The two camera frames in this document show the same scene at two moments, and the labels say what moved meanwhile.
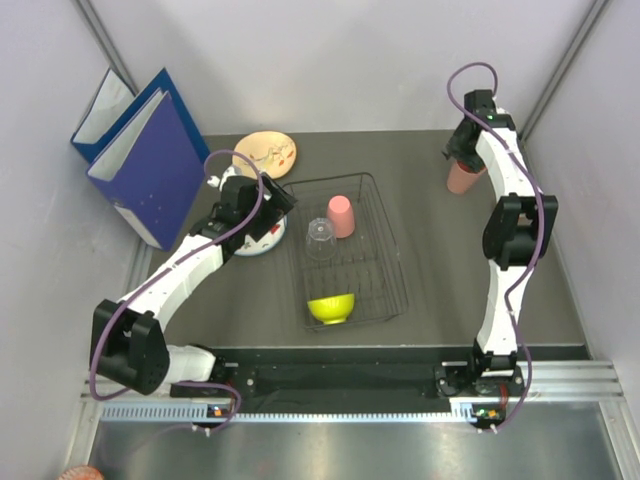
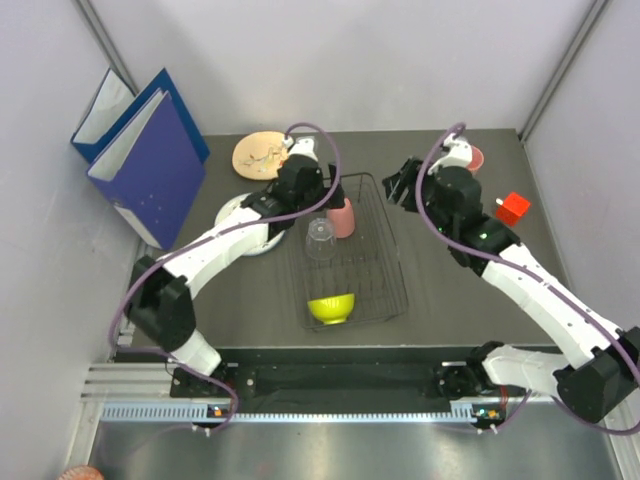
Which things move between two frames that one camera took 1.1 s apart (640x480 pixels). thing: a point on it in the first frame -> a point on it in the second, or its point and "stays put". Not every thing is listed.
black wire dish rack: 347,263 stays put
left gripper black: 273,215 -> 324,191
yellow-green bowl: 332,310 stays put
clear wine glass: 321,244 stays put
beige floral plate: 274,153 stays put
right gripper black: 453,150 -> 406,178
